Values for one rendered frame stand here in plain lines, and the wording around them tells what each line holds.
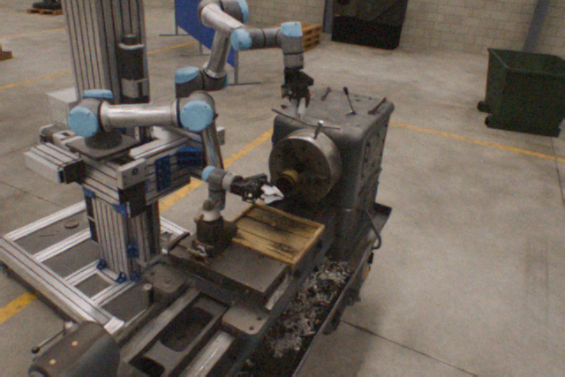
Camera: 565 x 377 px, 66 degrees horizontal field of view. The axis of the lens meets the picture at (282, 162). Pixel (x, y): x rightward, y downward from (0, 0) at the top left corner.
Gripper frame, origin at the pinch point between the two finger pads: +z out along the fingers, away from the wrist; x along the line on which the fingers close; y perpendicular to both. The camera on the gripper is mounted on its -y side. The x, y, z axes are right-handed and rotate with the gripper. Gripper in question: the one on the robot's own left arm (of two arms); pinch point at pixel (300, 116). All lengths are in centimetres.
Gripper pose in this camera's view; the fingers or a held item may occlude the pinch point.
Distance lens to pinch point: 170.6
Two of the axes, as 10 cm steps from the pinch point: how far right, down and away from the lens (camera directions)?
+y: -4.8, 3.6, -8.0
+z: 0.9, 9.3, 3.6
